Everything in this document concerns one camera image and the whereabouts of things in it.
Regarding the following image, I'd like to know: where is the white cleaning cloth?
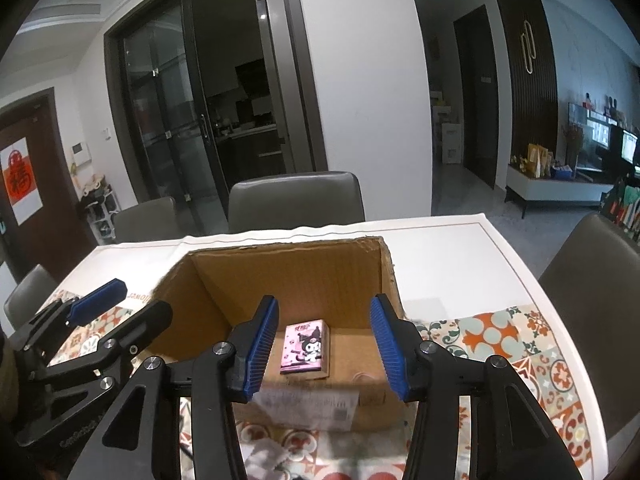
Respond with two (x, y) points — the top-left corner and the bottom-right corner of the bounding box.
(241, 438), (288, 480)

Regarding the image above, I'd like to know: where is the pink cartoon tissue pack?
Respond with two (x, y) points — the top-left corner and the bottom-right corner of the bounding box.
(280, 320), (331, 380)

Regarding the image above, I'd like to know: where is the left hand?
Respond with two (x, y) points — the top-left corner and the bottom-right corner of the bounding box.
(0, 333), (20, 422)

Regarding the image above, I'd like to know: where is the grey chair far left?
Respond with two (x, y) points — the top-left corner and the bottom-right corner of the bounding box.
(3, 264), (58, 330)

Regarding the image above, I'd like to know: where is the grey chair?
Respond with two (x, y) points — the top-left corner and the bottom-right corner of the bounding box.
(114, 196), (184, 243)
(539, 214), (639, 464)
(228, 171), (366, 234)
(3, 264), (58, 330)

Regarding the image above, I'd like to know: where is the grey chair back left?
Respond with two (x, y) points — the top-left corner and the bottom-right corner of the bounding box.
(114, 196), (184, 243)

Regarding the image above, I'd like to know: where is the red fu poster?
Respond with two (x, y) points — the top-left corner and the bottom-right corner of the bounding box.
(1, 138), (43, 226)

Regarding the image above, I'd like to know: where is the white shelf rack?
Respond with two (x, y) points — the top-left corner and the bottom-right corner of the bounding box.
(78, 174), (120, 245)

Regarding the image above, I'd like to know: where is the patterned tablecloth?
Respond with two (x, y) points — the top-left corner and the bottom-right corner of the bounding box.
(53, 214), (608, 479)

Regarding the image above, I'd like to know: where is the grey chair right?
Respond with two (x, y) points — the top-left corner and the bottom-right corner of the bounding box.
(539, 214), (639, 464)

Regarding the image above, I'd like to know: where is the white intercom panel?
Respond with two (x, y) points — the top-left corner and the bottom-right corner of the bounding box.
(70, 142), (92, 167)

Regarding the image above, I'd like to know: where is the brown cardboard box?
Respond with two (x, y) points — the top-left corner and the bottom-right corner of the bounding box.
(150, 237), (408, 431)

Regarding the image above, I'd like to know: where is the white tv cabinet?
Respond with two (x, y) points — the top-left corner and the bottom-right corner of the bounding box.
(504, 166), (614, 219)

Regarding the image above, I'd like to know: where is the grey chair back centre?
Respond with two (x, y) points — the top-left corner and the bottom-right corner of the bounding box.
(228, 171), (366, 234)

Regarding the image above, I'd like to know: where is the dark sliding glass door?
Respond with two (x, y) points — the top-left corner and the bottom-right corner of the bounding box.
(104, 0), (328, 235)

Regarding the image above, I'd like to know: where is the gold wall ornament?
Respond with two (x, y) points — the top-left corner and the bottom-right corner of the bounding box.
(521, 20), (537, 75)

